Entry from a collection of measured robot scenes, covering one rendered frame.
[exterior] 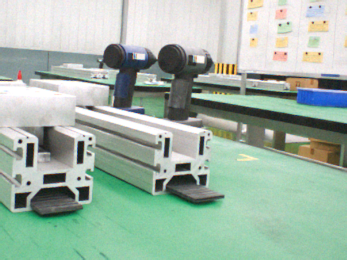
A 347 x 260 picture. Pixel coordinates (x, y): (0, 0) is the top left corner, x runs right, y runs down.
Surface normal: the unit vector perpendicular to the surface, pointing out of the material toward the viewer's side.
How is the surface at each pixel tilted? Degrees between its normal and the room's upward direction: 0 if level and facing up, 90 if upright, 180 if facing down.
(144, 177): 90
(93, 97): 90
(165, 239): 0
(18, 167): 90
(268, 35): 90
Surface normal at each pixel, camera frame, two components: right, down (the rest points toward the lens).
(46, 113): 0.57, 0.10
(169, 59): -0.54, 0.02
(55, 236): 0.07, -0.99
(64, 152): -0.82, -0.02
